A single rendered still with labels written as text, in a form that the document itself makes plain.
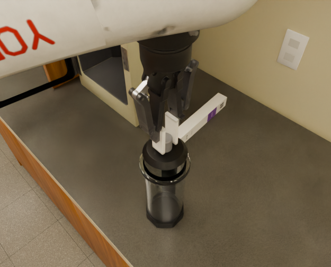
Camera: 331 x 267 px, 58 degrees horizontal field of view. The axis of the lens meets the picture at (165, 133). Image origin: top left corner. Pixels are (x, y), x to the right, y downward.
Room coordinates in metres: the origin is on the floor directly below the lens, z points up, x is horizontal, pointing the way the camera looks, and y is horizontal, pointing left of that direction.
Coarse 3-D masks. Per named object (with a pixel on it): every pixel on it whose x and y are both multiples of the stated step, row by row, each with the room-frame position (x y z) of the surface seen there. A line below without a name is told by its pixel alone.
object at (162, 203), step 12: (144, 168) 0.35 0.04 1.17; (156, 168) 0.41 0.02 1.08; (180, 168) 0.39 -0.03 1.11; (156, 180) 0.32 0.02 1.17; (168, 180) 0.32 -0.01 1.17; (156, 192) 0.33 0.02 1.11; (168, 192) 0.33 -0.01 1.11; (180, 192) 0.34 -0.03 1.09; (156, 204) 0.33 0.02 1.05; (168, 204) 0.33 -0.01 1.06; (180, 204) 0.34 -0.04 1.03; (156, 216) 0.33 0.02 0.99; (168, 216) 0.33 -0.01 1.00
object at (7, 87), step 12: (60, 60) 0.86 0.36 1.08; (24, 72) 0.79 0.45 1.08; (36, 72) 0.81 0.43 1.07; (48, 72) 0.83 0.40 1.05; (60, 72) 0.85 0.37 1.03; (0, 84) 0.74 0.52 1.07; (12, 84) 0.76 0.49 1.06; (24, 84) 0.78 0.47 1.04; (36, 84) 0.80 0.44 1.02; (0, 96) 0.73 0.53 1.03; (12, 96) 0.75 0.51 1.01
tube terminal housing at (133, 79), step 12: (132, 48) 0.69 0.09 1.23; (132, 60) 0.69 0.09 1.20; (132, 72) 0.68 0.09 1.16; (84, 84) 0.88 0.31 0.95; (96, 84) 0.82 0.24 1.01; (132, 84) 0.68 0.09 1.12; (108, 96) 0.78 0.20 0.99; (120, 108) 0.73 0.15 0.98; (132, 108) 0.68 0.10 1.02; (132, 120) 0.69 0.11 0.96
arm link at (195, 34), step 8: (184, 32) 0.33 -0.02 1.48; (192, 32) 0.33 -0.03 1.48; (144, 40) 0.34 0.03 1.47; (152, 40) 0.33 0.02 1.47; (160, 40) 0.33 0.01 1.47; (168, 40) 0.33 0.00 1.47; (176, 40) 0.33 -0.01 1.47; (184, 40) 0.33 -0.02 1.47; (192, 40) 0.34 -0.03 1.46; (152, 48) 0.33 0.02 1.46; (160, 48) 0.33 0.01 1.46; (168, 48) 0.33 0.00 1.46; (176, 48) 0.33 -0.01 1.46
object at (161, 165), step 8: (168, 136) 0.37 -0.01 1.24; (152, 144) 0.38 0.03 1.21; (168, 144) 0.36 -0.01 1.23; (176, 144) 0.38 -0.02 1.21; (184, 144) 0.39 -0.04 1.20; (144, 152) 0.37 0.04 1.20; (152, 152) 0.36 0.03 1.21; (168, 152) 0.36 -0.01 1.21; (176, 152) 0.36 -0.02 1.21; (184, 152) 0.36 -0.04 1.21; (152, 160) 0.34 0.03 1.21; (160, 160) 0.34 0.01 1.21; (168, 160) 0.34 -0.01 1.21; (176, 160) 0.34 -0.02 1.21; (184, 160) 0.35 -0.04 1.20; (160, 168) 0.33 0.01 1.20; (168, 168) 0.33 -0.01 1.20
